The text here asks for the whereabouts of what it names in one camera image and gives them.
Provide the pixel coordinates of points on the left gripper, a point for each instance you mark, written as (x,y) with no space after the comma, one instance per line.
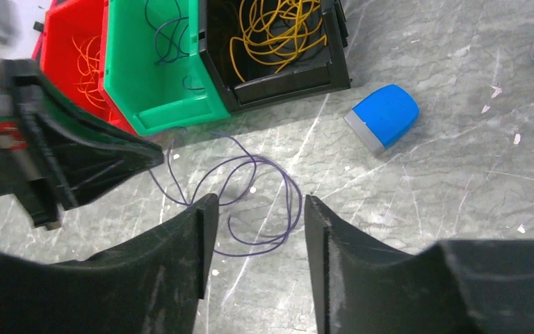
(51,149)

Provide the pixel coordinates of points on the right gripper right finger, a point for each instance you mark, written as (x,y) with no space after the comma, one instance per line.
(361,285)

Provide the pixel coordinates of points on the blue eraser block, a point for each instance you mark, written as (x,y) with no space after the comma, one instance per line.
(382,118)

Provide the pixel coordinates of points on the black plastic bin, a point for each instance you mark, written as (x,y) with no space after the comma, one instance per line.
(262,53)

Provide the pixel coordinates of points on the green plastic bin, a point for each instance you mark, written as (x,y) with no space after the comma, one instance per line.
(154,72)

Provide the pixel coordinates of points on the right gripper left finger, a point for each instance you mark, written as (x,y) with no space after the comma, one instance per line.
(149,284)

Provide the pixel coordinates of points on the red plastic bin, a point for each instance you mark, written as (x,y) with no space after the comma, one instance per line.
(72,56)

